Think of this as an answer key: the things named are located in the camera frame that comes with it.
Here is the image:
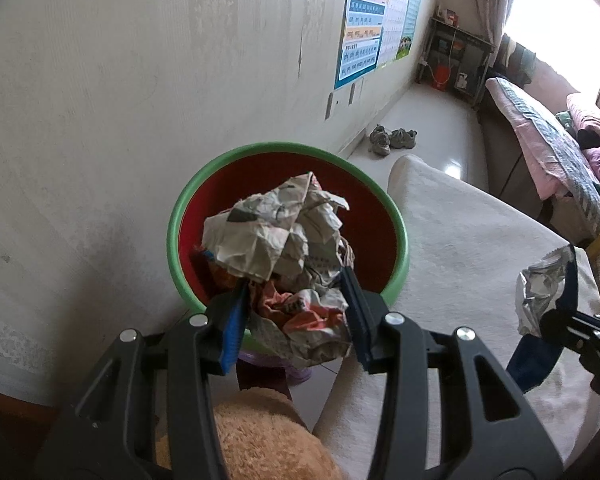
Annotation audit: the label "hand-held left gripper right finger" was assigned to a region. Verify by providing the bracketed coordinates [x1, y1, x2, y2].
[339, 266, 563, 480]

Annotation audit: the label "window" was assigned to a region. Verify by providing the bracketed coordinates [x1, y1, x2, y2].
[502, 0, 600, 106]

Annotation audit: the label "green-bordered wall poster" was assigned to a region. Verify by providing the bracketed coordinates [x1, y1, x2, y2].
[394, 0, 425, 61]

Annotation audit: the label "pink pillow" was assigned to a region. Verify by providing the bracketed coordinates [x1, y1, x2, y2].
[565, 92, 600, 136]

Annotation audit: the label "pink bed sheet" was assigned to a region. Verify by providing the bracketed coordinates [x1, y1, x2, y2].
[487, 80, 576, 201]

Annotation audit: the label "pink patterned curtain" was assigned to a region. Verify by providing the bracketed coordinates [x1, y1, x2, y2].
[470, 0, 518, 43]

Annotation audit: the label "dark hanging clothes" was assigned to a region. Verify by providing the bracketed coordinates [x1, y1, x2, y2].
[497, 35, 536, 86]

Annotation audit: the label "white towel mat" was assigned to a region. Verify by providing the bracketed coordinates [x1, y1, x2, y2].
[312, 155, 600, 480]

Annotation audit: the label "pale chart wall poster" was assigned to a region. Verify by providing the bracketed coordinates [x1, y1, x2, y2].
[377, 0, 413, 68]

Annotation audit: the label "tan plush toy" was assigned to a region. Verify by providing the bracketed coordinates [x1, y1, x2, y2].
[155, 387, 341, 480]

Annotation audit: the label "blue foil snack bag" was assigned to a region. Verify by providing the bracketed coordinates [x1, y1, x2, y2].
[506, 251, 576, 395]

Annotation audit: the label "newspaper ball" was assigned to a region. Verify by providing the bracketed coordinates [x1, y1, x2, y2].
[200, 171, 356, 371]

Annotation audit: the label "metal shelf rack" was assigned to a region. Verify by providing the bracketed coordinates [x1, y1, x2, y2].
[415, 7, 496, 108]

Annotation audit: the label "patchwork quilt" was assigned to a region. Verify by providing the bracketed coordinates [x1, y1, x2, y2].
[497, 77, 600, 236]

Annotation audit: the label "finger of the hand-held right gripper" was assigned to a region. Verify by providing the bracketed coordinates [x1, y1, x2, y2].
[540, 247, 600, 350]

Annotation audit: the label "green and red plastic basin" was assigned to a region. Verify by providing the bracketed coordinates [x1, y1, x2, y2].
[167, 142, 410, 311]

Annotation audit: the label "large blue-bordered wall poster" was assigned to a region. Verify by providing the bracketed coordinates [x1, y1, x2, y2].
[334, 0, 388, 91]

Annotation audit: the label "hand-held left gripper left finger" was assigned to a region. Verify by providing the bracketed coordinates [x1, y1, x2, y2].
[32, 280, 251, 480]

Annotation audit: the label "grey sneaker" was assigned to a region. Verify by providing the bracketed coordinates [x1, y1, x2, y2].
[369, 125, 392, 156]
[389, 127, 418, 150]

